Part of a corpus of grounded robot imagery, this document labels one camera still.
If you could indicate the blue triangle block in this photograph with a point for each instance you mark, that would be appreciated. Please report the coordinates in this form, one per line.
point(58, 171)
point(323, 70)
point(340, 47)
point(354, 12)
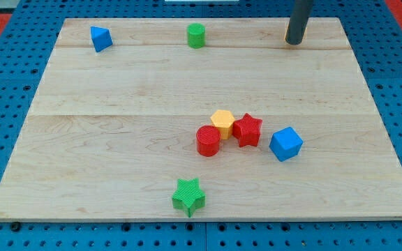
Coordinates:
point(101, 38)

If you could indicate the green cylinder block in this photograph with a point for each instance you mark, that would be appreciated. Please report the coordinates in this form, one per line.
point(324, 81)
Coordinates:
point(195, 35)

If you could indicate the yellow hexagon block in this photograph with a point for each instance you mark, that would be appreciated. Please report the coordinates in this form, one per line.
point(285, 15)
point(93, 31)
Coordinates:
point(223, 120)

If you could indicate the red star block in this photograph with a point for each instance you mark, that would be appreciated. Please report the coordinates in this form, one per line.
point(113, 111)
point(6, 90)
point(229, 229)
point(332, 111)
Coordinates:
point(247, 130)

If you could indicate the blue cube block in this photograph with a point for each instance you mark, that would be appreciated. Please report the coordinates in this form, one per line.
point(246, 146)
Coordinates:
point(285, 144)

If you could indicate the green star block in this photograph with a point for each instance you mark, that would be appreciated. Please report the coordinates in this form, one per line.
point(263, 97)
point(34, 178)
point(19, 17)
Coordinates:
point(188, 197)

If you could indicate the red cylinder block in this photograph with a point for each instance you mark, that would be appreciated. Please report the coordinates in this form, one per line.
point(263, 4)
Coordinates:
point(208, 140)

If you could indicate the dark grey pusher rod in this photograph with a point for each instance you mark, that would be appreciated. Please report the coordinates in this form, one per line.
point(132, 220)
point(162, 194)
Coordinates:
point(298, 21)

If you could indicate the wooden board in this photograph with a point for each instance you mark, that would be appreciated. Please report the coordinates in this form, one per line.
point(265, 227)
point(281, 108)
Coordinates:
point(109, 133)

